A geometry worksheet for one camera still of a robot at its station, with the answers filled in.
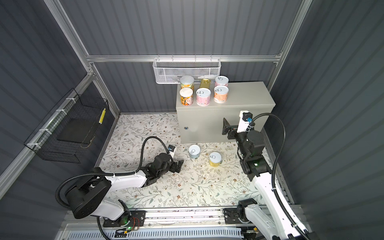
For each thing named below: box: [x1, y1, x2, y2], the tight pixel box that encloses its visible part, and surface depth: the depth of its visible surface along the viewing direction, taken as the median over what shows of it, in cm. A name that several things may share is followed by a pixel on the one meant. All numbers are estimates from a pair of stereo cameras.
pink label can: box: [214, 75, 229, 87], surface depth 82 cm
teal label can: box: [188, 144, 201, 159], surface depth 95 cm
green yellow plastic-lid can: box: [180, 75, 195, 91], surface depth 79 cm
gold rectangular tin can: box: [199, 78, 211, 89], surface depth 84 cm
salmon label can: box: [213, 85, 229, 104], surface depth 77 cm
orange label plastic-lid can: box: [179, 87, 194, 107], surface depth 74 cm
